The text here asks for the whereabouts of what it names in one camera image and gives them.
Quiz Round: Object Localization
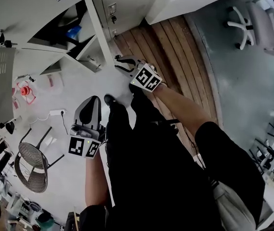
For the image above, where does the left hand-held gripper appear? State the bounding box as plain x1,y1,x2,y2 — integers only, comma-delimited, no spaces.
68,95,106,158

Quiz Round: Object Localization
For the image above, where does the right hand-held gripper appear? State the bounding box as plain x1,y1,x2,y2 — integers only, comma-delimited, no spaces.
114,55,163,92

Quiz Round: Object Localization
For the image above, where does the grey metal locker cabinet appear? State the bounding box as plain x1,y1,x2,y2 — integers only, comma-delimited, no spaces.
0,0,152,132

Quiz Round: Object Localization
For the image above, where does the person's left forearm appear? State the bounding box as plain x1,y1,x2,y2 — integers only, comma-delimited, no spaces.
85,150,109,207

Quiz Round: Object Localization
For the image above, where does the person's right forearm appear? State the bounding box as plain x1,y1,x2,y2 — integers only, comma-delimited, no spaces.
151,84,212,137

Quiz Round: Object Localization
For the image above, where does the grey shoulder bag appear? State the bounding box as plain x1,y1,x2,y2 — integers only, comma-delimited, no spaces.
210,180,258,231

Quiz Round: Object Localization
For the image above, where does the person's black shoe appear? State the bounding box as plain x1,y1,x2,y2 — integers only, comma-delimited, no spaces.
103,94,118,108

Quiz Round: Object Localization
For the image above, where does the white power strip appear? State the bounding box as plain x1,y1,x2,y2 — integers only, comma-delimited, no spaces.
49,108,67,116

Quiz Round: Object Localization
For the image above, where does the wooden plank platform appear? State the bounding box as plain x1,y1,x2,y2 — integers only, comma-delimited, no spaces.
110,15,221,159

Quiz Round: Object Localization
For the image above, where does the group of clear water jugs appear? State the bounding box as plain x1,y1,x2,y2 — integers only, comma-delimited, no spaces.
11,73,64,106

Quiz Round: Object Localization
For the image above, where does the blue packet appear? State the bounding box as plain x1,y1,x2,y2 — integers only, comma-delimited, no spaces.
65,25,83,39

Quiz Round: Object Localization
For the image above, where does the brown wicker chair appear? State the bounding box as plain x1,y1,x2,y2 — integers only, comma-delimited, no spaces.
13,126,65,193

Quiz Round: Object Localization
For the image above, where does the white desk block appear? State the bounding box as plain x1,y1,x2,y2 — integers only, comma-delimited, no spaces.
145,0,232,26

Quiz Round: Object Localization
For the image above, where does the small white black appliance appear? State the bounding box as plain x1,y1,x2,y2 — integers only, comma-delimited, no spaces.
4,120,16,135

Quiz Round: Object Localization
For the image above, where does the person's black clothed body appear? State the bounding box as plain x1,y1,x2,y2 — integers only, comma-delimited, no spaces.
66,85,266,231

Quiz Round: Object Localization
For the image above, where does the white office chair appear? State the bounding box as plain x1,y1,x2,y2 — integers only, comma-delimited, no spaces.
226,0,274,58

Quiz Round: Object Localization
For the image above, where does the black power cable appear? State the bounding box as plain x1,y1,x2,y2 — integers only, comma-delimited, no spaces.
60,113,75,137

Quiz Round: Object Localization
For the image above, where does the white power cable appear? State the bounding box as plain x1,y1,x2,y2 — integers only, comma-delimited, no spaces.
29,112,51,125

